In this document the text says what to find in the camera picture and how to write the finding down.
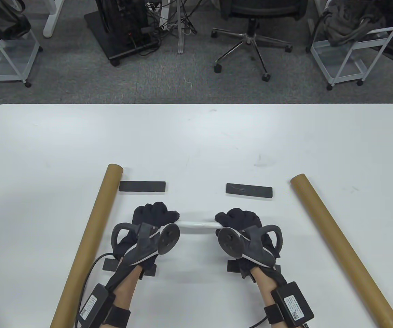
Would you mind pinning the white upright post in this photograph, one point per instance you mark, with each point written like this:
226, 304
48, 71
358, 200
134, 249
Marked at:
181, 41

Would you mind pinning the black bar weight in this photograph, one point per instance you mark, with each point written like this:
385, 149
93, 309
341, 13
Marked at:
249, 190
233, 266
110, 265
141, 187

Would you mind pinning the black wheeled computer stand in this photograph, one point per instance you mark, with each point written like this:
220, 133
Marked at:
121, 34

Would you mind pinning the colourful cartoon panel poster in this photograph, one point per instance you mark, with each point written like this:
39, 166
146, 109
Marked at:
198, 224

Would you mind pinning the black bag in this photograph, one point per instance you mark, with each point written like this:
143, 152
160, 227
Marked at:
1, 20

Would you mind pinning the white wheeled cart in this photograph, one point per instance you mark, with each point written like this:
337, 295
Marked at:
12, 65
347, 68

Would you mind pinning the black wrist sensor box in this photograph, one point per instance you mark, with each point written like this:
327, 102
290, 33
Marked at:
94, 304
294, 303

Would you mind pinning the grey and white hand controller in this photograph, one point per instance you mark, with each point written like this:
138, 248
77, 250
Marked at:
145, 246
251, 247

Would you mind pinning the person's right forearm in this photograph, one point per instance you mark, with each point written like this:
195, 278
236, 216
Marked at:
266, 287

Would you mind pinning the brown cardboard mailing tube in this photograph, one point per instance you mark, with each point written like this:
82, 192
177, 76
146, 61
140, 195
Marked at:
336, 246
107, 191

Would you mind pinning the white power strip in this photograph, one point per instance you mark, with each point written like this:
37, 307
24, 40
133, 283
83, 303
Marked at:
164, 17

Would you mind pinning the person's left forearm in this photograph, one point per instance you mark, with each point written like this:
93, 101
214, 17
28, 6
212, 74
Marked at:
126, 294

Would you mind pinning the person's right hand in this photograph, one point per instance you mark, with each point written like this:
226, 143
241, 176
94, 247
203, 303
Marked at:
241, 217

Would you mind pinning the black office chair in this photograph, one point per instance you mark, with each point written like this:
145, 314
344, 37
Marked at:
251, 37

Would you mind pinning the white desk leg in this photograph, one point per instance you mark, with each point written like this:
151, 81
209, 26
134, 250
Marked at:
51, 24

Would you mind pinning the grey bag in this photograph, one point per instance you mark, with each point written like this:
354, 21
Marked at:
347, 27

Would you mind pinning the person's left hand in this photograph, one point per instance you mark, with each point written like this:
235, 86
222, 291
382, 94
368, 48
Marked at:
152, 213

